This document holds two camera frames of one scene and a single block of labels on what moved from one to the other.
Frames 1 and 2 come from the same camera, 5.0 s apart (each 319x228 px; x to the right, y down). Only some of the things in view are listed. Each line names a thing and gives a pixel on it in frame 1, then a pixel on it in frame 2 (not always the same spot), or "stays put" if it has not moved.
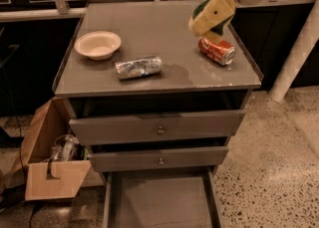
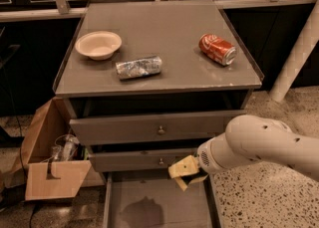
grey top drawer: x=159 y=127 stays put
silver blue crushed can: x=139 y=68 stays put
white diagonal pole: x=298 y=56 stays put
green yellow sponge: x=221 y=27 → x=190 y=177
